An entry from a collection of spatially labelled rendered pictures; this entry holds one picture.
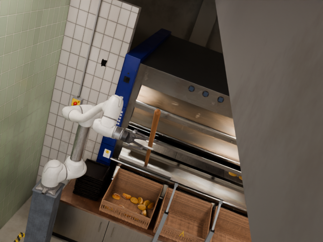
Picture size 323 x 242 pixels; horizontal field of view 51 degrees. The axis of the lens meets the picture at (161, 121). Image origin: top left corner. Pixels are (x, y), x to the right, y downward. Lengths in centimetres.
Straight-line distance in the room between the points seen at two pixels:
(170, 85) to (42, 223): 179
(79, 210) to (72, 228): 28
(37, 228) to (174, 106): 175
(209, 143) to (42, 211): 177
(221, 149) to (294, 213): 343
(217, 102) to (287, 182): 320
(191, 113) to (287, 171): 326
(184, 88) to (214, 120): 46
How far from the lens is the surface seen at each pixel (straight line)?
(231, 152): 366
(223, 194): 393
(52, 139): 413
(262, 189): 28
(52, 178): 310
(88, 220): 382
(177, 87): 342
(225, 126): 353
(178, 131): 360
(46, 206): 327
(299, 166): 24
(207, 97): 342
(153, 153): 377
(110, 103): 231
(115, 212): 377
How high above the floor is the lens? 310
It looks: 25 degrees down
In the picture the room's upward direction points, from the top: 20 degrees clockwise
